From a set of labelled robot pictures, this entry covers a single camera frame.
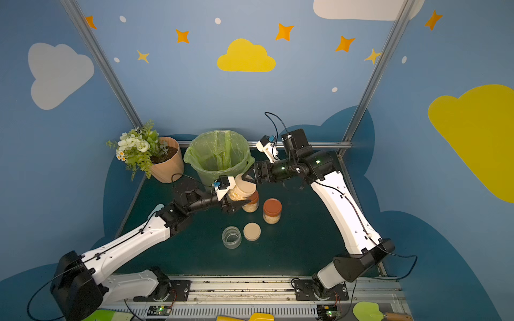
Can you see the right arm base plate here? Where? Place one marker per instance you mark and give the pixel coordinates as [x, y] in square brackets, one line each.
[305, 290]

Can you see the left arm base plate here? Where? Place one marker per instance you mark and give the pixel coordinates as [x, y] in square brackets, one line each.
[171, 291]

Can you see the rear brown-lid oatmeal jar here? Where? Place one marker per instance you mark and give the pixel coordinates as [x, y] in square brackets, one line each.
[253, 205]

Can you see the brown-lid oatmeal jar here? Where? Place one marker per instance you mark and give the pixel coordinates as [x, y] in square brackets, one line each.
[253, 205]
[272, 210]

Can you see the green tool front left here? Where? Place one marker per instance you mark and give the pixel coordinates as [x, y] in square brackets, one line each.
[109, 315]

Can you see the beige jar lid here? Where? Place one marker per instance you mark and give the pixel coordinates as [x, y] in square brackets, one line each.
[252, 232]

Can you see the green plastic bin liner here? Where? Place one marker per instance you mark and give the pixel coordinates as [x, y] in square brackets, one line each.
[219, 154]

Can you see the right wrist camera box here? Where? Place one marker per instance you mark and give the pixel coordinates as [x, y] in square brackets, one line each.
[267, 145]

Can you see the artificial white flower plant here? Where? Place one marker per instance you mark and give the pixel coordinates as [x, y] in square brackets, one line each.
[140, 148]

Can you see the right controller board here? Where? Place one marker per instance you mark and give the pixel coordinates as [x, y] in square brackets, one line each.
[327, 313]

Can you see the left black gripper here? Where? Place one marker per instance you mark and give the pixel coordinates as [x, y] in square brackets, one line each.
[224, 198]

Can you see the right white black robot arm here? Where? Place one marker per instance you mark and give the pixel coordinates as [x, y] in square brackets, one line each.
[365, 246]

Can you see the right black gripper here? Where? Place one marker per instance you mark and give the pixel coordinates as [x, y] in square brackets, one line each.
[257, 172]

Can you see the light blue spatula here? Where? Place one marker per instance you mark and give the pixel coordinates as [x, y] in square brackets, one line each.
[155, 210]

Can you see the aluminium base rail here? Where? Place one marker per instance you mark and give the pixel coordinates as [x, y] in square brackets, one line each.
[241, 297]

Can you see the controller board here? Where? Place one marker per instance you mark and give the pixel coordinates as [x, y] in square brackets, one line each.
[327, 313]
[159, 311]

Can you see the beige-lid oatmeal jar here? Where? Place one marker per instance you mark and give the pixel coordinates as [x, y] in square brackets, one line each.
[243, 189]
[231, 237]

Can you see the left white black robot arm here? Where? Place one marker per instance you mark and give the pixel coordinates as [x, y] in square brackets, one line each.
[80, 284]

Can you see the left controller board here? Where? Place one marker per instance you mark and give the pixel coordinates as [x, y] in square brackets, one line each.
[159, 311]

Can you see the right brown-lid oatmeal jar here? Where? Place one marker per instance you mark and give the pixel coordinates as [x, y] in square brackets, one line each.
[272, 210]

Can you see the green spatula wooden handle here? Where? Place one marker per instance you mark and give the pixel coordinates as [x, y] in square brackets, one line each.
[369, 311]

